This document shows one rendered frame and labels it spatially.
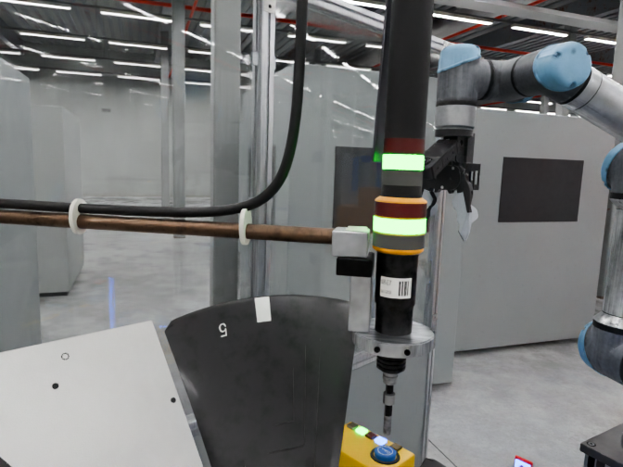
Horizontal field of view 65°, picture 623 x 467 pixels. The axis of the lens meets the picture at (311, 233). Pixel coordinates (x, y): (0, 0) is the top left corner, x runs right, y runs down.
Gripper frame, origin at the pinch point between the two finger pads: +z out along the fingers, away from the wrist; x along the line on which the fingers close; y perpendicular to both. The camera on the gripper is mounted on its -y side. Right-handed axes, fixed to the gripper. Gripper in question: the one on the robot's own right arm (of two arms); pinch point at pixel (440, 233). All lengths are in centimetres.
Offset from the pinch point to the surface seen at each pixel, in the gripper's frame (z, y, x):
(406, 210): -9, -52, -27
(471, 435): 148, 184, 75
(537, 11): -299, 841, 323
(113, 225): -6, -66, -4
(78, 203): -8, -68, -1
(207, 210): -8, -61, -11
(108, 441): 23, -62, 9
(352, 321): 1, -54, -23
